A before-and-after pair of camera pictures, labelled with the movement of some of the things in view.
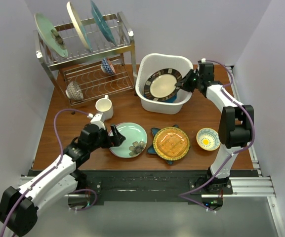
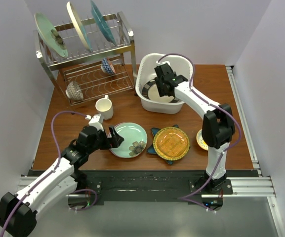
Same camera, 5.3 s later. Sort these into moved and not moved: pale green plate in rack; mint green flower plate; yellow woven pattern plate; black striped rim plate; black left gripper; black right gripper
Moved: black right gripper; black striped rim plate
Not moved: black left gripper; yellow woven pattern plate; mint green flower plate; pale green plate in rack
